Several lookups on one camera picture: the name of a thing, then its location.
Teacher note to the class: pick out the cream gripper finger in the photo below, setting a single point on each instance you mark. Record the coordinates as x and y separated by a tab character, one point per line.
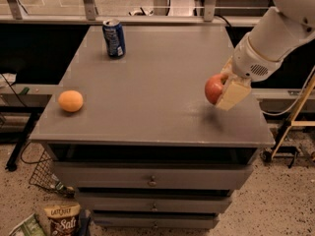
234	91
226	71

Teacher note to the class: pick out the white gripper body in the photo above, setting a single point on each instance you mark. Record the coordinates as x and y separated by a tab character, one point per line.
250	63

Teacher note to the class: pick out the red apple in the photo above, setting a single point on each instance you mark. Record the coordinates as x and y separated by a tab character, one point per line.
214	87

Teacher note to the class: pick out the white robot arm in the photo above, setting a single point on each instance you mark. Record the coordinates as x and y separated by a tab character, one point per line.
286	25

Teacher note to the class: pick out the blue pepsi can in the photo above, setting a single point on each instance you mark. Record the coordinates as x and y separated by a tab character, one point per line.
114	38

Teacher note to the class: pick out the wooden stand with wheels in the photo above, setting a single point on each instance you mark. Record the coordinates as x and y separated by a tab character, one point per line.
268	155

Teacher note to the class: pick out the grey drawer cabinet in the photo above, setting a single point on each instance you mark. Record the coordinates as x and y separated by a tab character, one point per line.
146	115

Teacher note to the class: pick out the top drawer knob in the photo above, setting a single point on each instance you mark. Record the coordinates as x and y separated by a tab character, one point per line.
152	182

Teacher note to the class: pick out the orange fruit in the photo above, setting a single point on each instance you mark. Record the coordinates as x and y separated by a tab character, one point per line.
70	100

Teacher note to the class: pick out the brown salt chips bag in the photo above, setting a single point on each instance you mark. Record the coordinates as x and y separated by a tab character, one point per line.
64	220

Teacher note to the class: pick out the green snack bag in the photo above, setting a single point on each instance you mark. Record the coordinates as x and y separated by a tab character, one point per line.
28	227

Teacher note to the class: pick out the black wire basket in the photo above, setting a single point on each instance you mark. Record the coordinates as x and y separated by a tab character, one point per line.
44	178

